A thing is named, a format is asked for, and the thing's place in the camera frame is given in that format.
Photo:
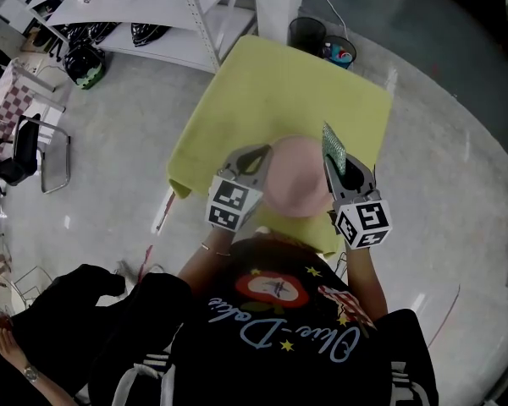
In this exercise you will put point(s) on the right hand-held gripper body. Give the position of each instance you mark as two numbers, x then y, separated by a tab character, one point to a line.
364	222

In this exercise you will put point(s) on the person's black printed shirt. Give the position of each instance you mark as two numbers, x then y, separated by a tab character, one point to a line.
279	374

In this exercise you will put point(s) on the person's right forearm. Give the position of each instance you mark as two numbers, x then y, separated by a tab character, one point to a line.
364	281

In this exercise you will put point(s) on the white metal shelving rack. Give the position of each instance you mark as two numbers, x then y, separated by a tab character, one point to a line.
161	45

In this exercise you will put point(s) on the pink checkered cloth table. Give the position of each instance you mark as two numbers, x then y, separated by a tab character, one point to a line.
6	104

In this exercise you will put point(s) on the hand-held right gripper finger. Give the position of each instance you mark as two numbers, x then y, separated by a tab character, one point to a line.
335	186
366	182

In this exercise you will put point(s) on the table with yellow-green cloth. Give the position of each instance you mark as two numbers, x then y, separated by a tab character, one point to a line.
288	91

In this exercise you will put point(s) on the black chrome cantilever chair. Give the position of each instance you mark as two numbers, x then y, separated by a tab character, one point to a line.
25	146

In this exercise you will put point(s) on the black mesh wastebasket with trash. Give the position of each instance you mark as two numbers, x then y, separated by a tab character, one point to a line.
339	53

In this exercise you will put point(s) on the empty black mesh wastebasket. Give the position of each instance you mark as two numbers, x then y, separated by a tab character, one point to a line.
307	36

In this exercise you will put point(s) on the green scrubbing sponge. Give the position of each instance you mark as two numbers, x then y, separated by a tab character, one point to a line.
334	150

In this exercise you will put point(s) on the shiny black bag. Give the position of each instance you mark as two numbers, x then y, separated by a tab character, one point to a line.
148	34
89	32

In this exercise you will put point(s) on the black and green helmet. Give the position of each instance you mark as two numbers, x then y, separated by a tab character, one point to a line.
82	64

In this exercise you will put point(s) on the large pink plate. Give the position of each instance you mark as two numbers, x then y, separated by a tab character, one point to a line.
296	180

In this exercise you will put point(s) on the person's left forearm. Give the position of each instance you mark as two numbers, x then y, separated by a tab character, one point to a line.
203	262

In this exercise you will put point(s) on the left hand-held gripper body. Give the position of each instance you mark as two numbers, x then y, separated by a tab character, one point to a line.
228	205

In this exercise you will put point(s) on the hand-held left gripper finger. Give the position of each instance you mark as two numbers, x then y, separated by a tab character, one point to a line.
264	176
235	161

